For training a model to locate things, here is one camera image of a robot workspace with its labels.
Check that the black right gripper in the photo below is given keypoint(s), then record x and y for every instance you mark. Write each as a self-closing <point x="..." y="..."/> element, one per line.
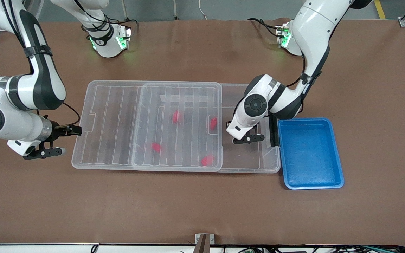
<point x="60" y="129"/>

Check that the clear plastic box lid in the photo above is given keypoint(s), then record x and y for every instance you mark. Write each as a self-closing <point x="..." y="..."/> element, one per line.
<point x="100" y="140"/>

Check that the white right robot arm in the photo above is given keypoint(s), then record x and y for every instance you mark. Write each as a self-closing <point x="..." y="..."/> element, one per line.
<point x="40" y="80"/>

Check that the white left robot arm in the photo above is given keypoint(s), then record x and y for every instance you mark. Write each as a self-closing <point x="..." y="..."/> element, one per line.
<point x="315" y="35"/>

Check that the clear plastic storage box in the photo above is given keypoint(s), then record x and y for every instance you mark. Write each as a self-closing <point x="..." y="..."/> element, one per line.
<point x="244" y="158"/>

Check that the red block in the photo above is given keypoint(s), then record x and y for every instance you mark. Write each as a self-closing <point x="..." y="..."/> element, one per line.
<point x="207" y="161"/>
<point x="156" y="147"/>
<point x="212" y="123"/>
<point x="176" y="117"/>

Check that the brown table mat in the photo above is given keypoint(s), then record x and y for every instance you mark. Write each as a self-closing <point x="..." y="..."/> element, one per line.
<point x="47" y="196"/>

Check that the blue plastic tray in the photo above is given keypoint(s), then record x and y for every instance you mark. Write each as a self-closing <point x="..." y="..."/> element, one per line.
<point x="308" y="158"/>

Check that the grey vertical pole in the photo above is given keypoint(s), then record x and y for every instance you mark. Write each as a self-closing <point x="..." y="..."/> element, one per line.
<point x="175" y="8"/>

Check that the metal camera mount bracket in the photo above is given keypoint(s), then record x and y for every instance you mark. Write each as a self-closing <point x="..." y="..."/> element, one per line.
<point x="204" y="242"/>

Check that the white table edge rail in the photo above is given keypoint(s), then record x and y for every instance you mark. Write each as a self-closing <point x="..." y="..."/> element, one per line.
<point x="30" y="248"/>

